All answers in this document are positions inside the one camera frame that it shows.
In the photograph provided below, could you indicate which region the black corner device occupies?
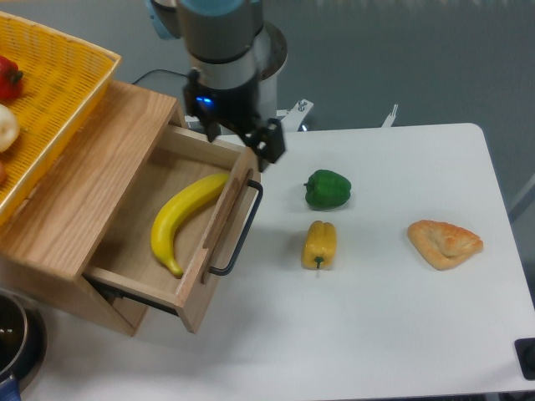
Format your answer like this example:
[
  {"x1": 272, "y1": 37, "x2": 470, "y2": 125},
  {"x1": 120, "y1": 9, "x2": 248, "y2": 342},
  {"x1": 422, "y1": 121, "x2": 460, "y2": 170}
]
[{"x1": 514, "y1": 338, "x2": 535, "y2": 381}]

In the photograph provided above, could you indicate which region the yellow bell pepper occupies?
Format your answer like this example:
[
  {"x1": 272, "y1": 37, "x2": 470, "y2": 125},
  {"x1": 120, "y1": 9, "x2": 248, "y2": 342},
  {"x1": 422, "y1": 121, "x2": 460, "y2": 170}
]
[{"x1": 301, "y1": 221, "x2": 337, "y2": 270}]

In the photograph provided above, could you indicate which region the wooden drawer cabinet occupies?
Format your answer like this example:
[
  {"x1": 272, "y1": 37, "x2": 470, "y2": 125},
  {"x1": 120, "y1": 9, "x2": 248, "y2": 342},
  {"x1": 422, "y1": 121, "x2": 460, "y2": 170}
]
[{"x1": 1, "y1": 81, "x2": 179, "y2": 336}]

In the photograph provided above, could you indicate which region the dark metal pot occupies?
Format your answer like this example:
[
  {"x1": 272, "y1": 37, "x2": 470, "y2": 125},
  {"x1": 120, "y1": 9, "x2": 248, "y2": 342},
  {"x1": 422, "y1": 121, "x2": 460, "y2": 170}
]
[{"x1": 1, "y1": 291, "x2": 48, "y2": 400}]

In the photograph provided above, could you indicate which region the open wooden top drawer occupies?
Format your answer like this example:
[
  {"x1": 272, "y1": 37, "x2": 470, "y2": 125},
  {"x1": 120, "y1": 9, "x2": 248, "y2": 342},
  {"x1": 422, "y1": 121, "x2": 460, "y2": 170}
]
[{"x1": 84, "y1": 126, "x2": 260, "y2": 332}]

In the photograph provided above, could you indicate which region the green bell pepper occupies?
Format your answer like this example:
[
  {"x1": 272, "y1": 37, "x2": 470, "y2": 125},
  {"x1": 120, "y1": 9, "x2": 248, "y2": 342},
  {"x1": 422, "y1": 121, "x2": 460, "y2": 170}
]
[{"x1": 303, "y1": 170, "x2": 352, "y2": 210}]

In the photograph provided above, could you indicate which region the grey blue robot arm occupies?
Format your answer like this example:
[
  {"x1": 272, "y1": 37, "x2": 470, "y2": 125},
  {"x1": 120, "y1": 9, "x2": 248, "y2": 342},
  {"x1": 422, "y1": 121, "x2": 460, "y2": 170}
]
[{"x1": 146, "y1": 1, "x2": 288, "y2": 170}]

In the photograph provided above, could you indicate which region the yellow banana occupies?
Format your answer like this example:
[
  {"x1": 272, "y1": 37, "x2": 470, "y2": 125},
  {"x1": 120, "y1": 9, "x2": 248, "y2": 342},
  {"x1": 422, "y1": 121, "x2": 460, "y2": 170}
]
[{"x1": 150, "y1": 173, "x2": 230, "y2": 278}]

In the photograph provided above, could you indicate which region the yellow woven basket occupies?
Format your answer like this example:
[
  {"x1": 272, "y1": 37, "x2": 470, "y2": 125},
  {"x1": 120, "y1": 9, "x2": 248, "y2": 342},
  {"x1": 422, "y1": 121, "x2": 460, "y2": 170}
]
[{"x1": 1, "y1": 13, "x2": 121, "y2": 221}]

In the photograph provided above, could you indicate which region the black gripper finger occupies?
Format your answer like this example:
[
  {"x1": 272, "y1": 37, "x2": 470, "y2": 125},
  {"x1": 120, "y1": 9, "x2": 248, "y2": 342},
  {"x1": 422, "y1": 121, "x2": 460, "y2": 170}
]
[
  {"x1": 200, "y1": 114, "x2": 220, "y2": 142},
  {"x1": 246, "y1": 119, "x2": 286, "y2": 172}
]

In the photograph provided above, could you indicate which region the black cable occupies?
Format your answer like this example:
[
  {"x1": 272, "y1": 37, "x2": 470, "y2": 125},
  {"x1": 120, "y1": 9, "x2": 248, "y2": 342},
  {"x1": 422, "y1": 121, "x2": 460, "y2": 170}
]
[{"x1": 131, "y1": 69, "x2": 191, "y2": 84}]

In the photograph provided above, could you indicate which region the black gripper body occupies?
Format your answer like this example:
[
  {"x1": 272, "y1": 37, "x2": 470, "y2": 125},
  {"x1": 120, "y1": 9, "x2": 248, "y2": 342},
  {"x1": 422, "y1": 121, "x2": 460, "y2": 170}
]
[{"x1": 183, "y1": 69, "x2": 261, "y2": 144}]

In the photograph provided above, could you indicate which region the red bell pepper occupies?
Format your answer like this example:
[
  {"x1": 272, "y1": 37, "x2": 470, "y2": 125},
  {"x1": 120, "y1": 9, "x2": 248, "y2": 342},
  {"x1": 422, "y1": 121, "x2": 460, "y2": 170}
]
[{"x1": 0, "y1": 56, "x2": 23, "y2": 99}]

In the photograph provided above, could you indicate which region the black drawer handle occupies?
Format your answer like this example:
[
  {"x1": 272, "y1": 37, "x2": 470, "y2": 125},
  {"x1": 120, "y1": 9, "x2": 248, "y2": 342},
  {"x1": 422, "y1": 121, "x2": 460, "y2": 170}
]
[{"x1": 207, "y1": 179, "x2": 264, "y2": 277}]

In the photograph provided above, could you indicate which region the white onion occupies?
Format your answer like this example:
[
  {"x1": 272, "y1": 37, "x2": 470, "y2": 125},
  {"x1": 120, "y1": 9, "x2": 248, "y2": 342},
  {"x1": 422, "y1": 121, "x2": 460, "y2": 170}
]
[{"x1": 0, "y1": 105, "x2": 20, "y2": 152}]

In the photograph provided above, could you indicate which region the golden pastry bread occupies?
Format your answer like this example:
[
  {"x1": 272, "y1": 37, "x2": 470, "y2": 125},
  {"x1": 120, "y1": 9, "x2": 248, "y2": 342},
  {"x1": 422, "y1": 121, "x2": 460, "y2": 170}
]
[{"x1": 407, "y1": 220, "x2": 484, "y2": 271}]

